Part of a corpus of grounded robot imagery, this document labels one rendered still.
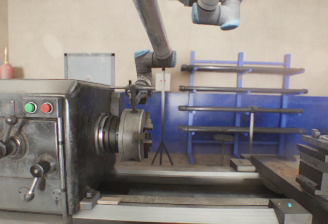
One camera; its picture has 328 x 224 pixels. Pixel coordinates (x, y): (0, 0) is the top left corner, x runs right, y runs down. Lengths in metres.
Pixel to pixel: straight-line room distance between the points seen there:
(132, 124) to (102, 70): 3.37
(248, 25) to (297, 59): 1.29
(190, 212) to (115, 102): 0.64
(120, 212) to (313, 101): 4.69
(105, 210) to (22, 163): 0.34
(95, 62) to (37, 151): 3.53
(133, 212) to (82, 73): 3.73
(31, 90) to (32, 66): 4.18
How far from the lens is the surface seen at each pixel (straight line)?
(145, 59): 0.99
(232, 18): 0.97
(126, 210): 0.78
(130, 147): 0.77
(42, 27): 4.96
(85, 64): 4.24
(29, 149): 0.76
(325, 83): 5.18
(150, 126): 0.88
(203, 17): 0.92
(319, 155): 0.86
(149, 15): 0.74
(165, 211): 0.77
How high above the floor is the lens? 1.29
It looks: 5 degrees down
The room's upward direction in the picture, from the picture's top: 1 degrees clockwise
